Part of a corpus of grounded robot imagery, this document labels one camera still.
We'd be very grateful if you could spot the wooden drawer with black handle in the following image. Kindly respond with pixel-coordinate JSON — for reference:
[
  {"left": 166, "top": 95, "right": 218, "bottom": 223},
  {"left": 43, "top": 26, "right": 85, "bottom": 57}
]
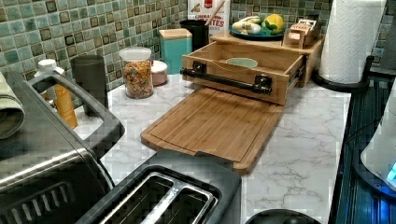
[{"left": 180, "top": 41, "right": 305, "bottom": 105}]

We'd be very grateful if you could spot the wooden drawer cabinet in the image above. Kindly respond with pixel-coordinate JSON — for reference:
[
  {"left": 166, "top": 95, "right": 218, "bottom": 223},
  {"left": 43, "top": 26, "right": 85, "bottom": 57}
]
[{"left": 209, "top": 32, "right": 324, "bottom": 87}]

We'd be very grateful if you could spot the bamboo cutting board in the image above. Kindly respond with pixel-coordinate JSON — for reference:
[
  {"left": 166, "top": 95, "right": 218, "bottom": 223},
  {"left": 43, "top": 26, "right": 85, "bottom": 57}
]
[{"left": 141, "top": 88, "right": 284, "bottom": 175}]

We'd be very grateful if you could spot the white pink lidded container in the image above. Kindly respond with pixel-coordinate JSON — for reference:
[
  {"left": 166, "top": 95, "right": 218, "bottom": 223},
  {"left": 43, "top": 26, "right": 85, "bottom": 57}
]
[{"left": 151, "top": 61, "right": 167, "bottom": 86}]

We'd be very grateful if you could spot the light green bowl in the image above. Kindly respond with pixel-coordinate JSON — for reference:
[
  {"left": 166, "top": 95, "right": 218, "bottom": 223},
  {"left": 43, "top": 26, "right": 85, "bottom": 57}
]
[{"left": 226, "top": 58, "right": 258, "bottom": 68}]

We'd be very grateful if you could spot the teal canister with wooden lid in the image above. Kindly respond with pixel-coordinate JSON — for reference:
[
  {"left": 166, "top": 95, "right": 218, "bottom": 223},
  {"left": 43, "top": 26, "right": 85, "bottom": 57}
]
[{"left": 159, "top": 28, "right": 192, "bottom": 74}]

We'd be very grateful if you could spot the glass cereal jar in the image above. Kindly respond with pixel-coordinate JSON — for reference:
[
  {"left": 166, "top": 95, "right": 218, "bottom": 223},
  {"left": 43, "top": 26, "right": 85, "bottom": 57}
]
[{"left": 119, "top": 47, "right": 153, "bottom": 99}]

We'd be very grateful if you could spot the black utensil holder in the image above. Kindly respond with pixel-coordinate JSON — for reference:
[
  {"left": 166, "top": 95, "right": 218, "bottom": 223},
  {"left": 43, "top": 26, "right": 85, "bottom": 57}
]
[{"left": 179, "top": 20, "right": 209, "bottom": 51}]

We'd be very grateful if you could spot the black two-slot toaster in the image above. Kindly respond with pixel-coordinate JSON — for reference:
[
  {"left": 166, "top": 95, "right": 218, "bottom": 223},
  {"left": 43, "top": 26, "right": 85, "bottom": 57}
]
[{"left": 76, "top": 150, "right": 241, "bottom": 224}]

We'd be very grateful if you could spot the toy banana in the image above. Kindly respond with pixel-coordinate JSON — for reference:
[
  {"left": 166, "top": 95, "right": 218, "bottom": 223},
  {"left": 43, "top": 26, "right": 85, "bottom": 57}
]
[{"left": 232, "top": 16, "right": 262, "bottom": 34}]

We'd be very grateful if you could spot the wooden spoon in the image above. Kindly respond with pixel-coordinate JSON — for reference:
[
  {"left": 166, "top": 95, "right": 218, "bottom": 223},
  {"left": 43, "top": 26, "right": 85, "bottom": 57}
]
[{"left": 205, "top": 0, "right": 226, "bottom": 26}]

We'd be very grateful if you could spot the oat cereal box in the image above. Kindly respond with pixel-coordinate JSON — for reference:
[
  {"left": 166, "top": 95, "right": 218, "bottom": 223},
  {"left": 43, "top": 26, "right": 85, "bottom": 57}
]
[{"left": 187, "top": 0, "right": 230, "bottom": 35}]

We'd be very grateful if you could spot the blue plate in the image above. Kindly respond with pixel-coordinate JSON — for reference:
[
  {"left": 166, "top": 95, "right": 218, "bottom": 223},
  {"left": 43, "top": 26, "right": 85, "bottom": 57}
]
[{"left": 229, "top": 27, "right": 286, "bottom": 41}]

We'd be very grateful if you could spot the dark grey cup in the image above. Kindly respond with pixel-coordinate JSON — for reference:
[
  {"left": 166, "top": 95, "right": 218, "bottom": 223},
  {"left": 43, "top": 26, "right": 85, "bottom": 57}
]
[{"left": 71, "top": 55, "right": 108, "bottom": 108}]

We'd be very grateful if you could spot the yellow toy lemon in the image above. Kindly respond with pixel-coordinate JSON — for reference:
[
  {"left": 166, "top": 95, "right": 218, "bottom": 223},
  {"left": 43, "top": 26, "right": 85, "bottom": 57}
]
[{"left": 262, "top": 14, "right": 284, "bottom": 35}]

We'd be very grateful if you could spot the tea bag box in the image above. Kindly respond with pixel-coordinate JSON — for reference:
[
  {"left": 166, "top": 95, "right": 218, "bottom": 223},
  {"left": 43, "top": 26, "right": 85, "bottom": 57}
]
[{"left": 282, "top": 19, "right": 321, "bottom": 49}]

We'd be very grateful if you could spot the black round object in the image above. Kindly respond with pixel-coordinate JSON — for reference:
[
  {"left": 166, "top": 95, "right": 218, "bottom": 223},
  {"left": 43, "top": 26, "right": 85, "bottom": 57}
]
[{"left": 245, "top": 209, "right": 320, "bottom": 224}]

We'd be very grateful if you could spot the black paper towel holder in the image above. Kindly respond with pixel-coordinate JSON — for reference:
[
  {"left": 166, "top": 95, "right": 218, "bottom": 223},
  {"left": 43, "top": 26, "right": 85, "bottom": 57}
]
[{"left": 311, "top": 55, "right": 375, "bottom": 93}]

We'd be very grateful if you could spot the orange bottle white cap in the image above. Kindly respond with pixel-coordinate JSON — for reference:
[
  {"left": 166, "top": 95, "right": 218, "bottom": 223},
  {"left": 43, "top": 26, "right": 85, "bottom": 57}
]
[{"left": 35, "top": 59, "right": 78, "bottom": 129}]

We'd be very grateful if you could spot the silver toaster oven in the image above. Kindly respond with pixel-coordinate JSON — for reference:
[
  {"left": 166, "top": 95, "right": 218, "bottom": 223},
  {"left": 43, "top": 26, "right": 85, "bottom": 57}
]
[{"left": 0, "top": 73, "right": 124, "bottom": 224}]

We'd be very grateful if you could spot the paper towel roll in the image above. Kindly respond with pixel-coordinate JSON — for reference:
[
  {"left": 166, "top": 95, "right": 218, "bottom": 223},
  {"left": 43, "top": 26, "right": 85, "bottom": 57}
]
[{"left": 318, "top": 0, "right": 387, "bottom": 84}]

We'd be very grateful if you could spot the beige folded towel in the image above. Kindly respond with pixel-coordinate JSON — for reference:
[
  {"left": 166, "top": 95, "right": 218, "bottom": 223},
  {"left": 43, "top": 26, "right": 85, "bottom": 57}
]
[{"left": 0, "top": 74, "right": 25, "bottom": 139}]

